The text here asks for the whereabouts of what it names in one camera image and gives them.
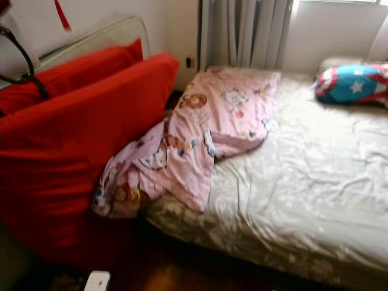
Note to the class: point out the black gooseneck holder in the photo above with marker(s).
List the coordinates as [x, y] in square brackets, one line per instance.
[30, 60]

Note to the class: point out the red hanging tassel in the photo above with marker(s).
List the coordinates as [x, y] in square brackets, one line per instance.
[62, 17]

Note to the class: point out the pink cartoon print blanket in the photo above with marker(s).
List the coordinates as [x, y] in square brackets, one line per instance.
[197, 133]

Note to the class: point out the beige floral bed sheet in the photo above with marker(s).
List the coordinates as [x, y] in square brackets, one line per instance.
[309, 182]

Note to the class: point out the striped star bolster pillow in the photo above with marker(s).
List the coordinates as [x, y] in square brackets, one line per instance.
[351, 83]

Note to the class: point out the dark wall socket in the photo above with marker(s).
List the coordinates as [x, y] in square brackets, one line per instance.
[188, 62]

